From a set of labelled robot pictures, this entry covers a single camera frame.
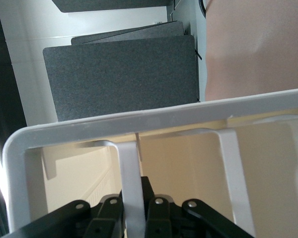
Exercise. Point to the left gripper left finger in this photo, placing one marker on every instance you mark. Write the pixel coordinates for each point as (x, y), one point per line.
(99, 218)

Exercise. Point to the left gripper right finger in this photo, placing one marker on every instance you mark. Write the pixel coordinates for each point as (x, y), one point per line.
(169, 218)

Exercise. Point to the white compartment tray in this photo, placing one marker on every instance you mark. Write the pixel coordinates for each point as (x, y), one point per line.
(139, 119)

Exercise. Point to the dark grey felt panel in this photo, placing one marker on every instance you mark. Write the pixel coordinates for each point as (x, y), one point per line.
(139, 31)
(109, 5)
(119, 79)

